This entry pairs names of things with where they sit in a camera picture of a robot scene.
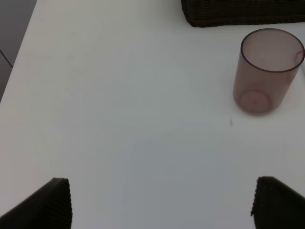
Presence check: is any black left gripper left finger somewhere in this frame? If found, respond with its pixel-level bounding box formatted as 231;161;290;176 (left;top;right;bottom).
0;178;72;229

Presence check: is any dark brown wicker basket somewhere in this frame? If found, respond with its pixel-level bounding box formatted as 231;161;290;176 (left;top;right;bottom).
181;0;305;28

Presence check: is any translucent pink plastic cup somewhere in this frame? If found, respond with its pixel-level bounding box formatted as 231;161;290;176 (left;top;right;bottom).
233;28;305;115

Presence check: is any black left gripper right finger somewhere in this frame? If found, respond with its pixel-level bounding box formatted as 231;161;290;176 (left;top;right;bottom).
251;177;305;229

